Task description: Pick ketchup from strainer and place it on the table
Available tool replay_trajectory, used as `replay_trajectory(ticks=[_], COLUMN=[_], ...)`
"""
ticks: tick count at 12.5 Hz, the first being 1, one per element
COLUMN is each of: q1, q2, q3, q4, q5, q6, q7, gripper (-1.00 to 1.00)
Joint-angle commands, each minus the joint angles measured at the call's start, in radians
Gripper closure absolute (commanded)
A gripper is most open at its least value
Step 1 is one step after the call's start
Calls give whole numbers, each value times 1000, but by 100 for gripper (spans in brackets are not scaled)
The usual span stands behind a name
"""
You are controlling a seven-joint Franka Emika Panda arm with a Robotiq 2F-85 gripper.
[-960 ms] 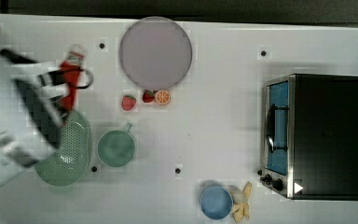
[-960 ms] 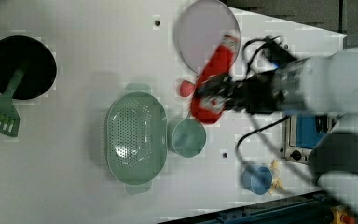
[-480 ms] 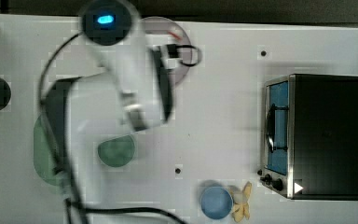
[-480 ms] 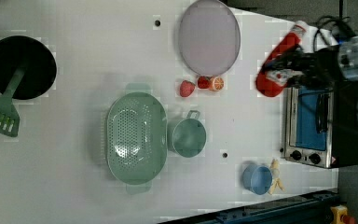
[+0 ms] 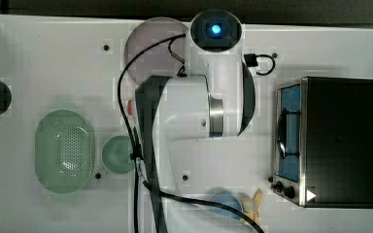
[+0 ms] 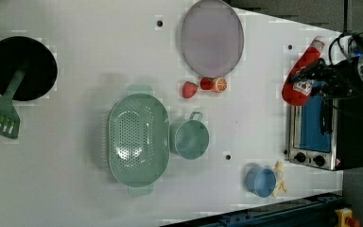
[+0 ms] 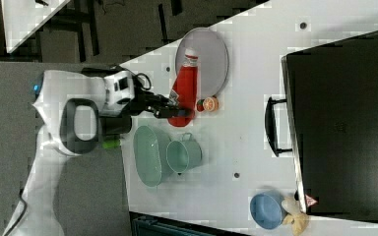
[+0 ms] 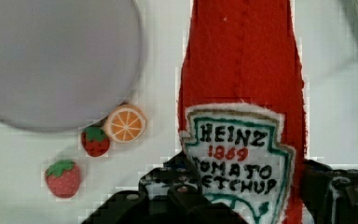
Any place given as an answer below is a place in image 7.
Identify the red plush ketchup bottle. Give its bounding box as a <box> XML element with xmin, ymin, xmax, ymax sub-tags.
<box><xmin>167</xmin><ymin>48</ymin><xmax>199</xmax><ymax>127</ymax></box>

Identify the orange slice toy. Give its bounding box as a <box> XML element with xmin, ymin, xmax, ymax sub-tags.
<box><xmin>203</xmin><ymin>96</ymin><xmax>220</xmax><ymax>112</ymax></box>

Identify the pale purple round plate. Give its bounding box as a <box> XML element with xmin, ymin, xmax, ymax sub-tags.
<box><xmin>175</xmin><ymin>28</ymin><xmax>229</xmax><ymax>98</ymax></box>

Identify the red strawberry toy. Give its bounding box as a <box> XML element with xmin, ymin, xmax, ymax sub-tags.
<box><xmin>196</xmin><ymin>99</ymin><xmax>205</xmax><ymax>112</ymax></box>

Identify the blue bowl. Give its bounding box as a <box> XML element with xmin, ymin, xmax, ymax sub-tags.
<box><xmin>250</xmin><ymin>190</ymin><xmax>286</xmax><ymax>230</ymax></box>

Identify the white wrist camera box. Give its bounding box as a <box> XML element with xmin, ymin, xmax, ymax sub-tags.
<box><xmin>102</xmin><ymin>71</ymin><xmax>135</xmax><ymax>116</ymax></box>

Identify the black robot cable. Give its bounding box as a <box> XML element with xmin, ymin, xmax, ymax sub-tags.
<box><xmin>132</xmin><ymin>72</ymin><xmax>153</xmax><ymax>91</ymax></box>

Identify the yellow banana peel toy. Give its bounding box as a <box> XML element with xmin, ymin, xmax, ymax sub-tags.
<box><xmin>282</xmin><ymin>197</ymin><xmax>309</xmax><ymax>236</ymax></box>

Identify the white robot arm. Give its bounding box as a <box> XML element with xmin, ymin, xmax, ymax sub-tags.
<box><xmin>3</xmin><ymin>68</ymin><xmax>190</xmax><ymax>236</ymax></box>

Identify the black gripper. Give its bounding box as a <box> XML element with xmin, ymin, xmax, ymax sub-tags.
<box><xmin>129</xmin><ymin>90</ymin><xmax>192</xmax><ymax>119</ymax></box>

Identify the black toaster oven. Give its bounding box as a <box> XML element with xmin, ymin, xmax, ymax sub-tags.
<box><xmin>281</xmin><ymin>30</ymin><xmax>378</xmax><ymax>223</ymax></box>

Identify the green oval strainer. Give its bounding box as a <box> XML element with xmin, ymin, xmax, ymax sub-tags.
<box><xmin>133</xmin><ymin>125</ymin><xmax>172</xmax><ymax>187</ymax></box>

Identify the green metal cup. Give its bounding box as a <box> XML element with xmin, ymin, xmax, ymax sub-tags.
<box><xmin>166</xmin><ymin>133</ymin><xmax>203</xmax><ymax>173</ymax></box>

